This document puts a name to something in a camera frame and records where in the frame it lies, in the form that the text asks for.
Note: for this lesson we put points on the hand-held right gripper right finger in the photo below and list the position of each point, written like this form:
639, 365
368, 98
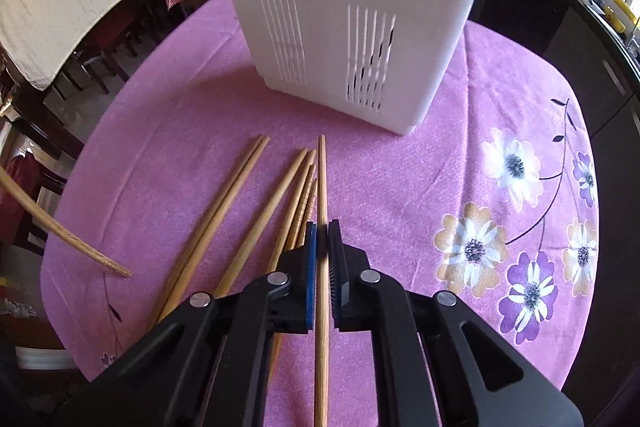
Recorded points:
336, 267

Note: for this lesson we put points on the dark kitchen counter cabinet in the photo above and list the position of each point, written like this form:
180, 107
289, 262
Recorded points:
550, 37

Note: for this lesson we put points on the dark wooden chair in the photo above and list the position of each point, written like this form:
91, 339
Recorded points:
117, 47

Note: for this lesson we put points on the pink floral tablecloth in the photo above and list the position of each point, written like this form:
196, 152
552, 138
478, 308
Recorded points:
425, 167

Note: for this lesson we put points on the yellow windowsill rack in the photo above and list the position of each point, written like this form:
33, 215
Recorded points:
625, 2

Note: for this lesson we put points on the wooden chopstick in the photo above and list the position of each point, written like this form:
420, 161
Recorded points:
218, 212
322, 187
293, 207
299, 222
263, 217
60, 234
309, 212
232, 202

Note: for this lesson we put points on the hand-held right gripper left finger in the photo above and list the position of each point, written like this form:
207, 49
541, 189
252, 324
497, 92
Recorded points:
311, 267

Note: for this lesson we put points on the red cushioned chair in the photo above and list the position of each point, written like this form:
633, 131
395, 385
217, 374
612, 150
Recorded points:
20, 192

